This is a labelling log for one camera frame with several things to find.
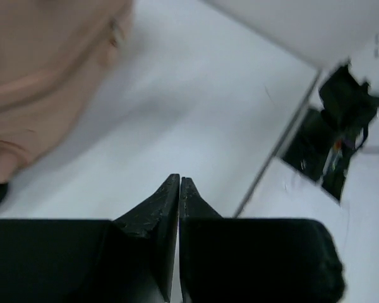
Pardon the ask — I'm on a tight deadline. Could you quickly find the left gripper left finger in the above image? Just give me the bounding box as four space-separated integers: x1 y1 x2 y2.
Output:
0 174 180 302

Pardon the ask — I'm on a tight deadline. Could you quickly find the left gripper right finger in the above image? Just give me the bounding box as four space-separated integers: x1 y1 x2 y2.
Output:
179 177 346 302

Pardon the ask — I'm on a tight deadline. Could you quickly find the pink suitcase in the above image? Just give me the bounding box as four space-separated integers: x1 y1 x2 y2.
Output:
0 1 134 204

